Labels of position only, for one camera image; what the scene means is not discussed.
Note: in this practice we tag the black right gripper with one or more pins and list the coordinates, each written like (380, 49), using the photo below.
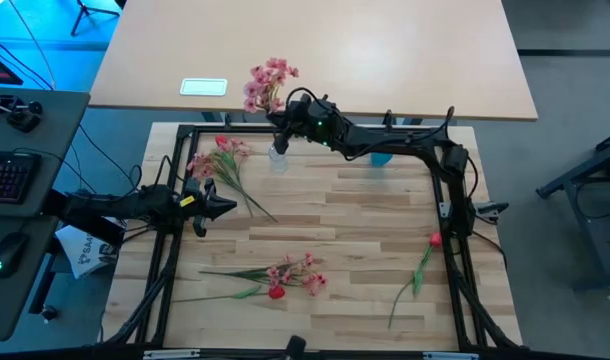
(315, 122)

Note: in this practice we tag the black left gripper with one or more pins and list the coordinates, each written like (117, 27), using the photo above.
(195, 200)

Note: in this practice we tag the pink flower sprig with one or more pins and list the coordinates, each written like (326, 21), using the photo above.
(203, 167)
(273, 272)
(272, 65)

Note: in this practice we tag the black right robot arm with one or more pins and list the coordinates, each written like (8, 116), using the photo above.
(395, 142)

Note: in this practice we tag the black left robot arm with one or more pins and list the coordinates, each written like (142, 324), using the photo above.
(135, 205)

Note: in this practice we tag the clear glass vase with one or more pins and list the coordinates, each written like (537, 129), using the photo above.
(278, 162)

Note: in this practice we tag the blue glass vase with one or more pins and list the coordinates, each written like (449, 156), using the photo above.
(381, 160)

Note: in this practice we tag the white label card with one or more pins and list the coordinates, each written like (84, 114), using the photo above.
(203, 87)

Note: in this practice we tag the beige table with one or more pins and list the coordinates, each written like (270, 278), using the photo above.
(385, 50)

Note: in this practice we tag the white printed paper bag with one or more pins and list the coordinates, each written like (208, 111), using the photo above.
(82, 250)

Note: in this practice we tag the black rounded object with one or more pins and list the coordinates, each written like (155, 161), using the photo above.
(295, 347)

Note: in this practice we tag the dark grey desk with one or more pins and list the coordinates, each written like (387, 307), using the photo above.
(50, 125)

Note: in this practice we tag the silver corner plate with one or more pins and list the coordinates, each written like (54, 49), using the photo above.
(445, 210)

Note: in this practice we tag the black caster wheel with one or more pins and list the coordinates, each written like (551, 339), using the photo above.
(49, 313)

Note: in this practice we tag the black backlit keyboard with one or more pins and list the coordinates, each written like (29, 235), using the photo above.
(10, 177)

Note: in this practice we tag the black computer mouse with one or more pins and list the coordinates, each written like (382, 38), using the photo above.
(10, 252)

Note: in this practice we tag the black tripod stand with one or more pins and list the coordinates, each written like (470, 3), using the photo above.
(82, 10)

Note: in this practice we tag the dark metal stand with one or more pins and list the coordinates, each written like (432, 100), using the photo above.
(585, 170)

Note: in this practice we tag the black aluminium frame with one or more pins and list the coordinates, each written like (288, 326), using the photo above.
(220, 129)

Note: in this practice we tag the silver metal bracket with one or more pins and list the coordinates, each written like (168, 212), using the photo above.
(171, 354)
(450, 356)

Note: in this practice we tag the black clamp mount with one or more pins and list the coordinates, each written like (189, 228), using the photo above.
(20, 117)

